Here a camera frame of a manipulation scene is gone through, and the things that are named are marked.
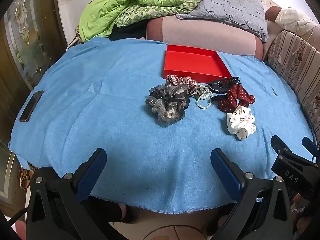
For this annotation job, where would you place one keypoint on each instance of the red tray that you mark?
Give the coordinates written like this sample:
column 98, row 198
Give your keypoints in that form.
column 192, row 65

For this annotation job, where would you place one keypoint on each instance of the dark cloth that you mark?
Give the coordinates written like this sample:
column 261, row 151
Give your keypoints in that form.
column 127, row 33

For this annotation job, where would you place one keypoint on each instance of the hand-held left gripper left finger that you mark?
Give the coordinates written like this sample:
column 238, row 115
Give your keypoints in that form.
column 90, row 173

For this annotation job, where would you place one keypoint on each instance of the black sandal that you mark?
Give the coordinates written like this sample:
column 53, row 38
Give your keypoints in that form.
column 120, row 212

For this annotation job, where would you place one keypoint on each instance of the green quilt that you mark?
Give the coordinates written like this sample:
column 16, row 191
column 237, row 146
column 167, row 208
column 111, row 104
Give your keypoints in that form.
column 107, row 10

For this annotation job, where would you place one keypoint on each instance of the white dotted scrunchie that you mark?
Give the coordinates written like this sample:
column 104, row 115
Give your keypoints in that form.
column 240, row 122

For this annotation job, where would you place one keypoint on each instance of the red plaid scrunchie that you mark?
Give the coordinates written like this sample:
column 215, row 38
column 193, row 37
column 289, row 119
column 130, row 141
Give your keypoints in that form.
column 183, row 80

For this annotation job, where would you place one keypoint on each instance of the person's right hand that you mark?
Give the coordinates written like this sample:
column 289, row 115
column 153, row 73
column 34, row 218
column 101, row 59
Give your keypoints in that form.
column 298, row 210

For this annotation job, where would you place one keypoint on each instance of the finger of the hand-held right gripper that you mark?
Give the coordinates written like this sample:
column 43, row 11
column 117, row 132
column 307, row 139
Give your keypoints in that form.
column 281, row 146
column 311, row 146

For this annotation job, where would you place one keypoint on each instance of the checkered brown cloth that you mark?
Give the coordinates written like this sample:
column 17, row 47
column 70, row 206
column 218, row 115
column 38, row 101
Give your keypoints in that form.
column 25, row 177

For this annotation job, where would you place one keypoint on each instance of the black hair claw clip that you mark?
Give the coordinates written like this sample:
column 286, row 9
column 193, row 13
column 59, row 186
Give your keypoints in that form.
column 220, row 86

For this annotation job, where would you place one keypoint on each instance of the blue towel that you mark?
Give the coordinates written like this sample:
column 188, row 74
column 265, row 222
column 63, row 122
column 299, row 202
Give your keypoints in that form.
column 100, row 130

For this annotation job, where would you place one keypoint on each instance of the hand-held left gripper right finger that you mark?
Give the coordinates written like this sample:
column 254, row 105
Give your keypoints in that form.
column 225, row 173

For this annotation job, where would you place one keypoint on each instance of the white patterned cloth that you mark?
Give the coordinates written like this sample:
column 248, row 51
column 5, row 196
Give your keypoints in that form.
column 295, row 20

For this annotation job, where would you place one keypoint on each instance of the wooden glass door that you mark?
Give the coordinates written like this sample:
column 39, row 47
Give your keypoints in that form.
column 27, row 30

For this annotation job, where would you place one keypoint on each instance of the black phone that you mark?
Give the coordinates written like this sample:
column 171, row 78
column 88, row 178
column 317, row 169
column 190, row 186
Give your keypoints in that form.
column 31, row 106

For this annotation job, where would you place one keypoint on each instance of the pink cushion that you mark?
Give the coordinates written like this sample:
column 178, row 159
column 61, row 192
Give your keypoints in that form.
column 200, row 32

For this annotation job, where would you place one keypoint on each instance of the striped cushion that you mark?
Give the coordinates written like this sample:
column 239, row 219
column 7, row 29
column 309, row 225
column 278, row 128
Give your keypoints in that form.
column 295, row 62

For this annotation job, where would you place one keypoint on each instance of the dark red dotted scrunchie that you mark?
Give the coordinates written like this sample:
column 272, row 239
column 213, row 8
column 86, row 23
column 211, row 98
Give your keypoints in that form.
column 232, row 100

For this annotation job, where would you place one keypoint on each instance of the grey quilted pillow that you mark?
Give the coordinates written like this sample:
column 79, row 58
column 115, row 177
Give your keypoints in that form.
column 225, row 7

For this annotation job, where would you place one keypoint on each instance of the grey sheer scrunchie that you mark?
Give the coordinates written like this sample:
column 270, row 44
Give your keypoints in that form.
column 165, row 102

